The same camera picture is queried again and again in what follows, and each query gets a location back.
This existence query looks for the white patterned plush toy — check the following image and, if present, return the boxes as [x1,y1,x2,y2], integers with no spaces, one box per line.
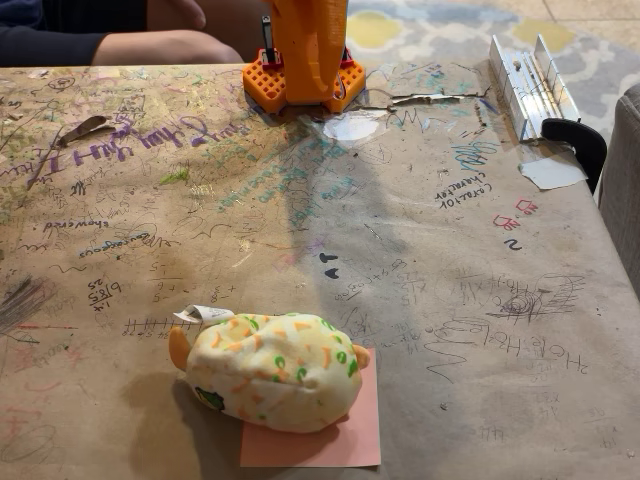
[168,303,372,435]

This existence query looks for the person bare forearm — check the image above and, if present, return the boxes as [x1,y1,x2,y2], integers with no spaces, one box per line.
[91,29,245,67]

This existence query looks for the grey yellow patterned rug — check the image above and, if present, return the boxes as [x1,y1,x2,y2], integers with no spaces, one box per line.
[344,0,640,132]

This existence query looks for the person bare limb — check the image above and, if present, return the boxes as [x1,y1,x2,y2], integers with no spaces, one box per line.
[146,0,208,30]

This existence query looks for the dark navy clothing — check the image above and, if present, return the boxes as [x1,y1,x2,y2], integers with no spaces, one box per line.
[0,0,149,69]

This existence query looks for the black clamp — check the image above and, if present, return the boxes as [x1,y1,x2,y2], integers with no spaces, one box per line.
[540,117,608,196]

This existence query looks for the scribbled brown paper table cover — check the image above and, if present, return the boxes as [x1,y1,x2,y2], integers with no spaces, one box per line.
[0,62,640,480]

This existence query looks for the grey upholstered sofa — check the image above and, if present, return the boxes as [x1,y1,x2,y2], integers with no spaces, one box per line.
[597,82,640,306]

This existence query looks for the pink square sticky note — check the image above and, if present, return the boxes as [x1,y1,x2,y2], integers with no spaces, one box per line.
[239,347,382,469]

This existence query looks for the aluminium rail bracket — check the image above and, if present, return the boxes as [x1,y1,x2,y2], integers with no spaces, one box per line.
[488,33,582,145]

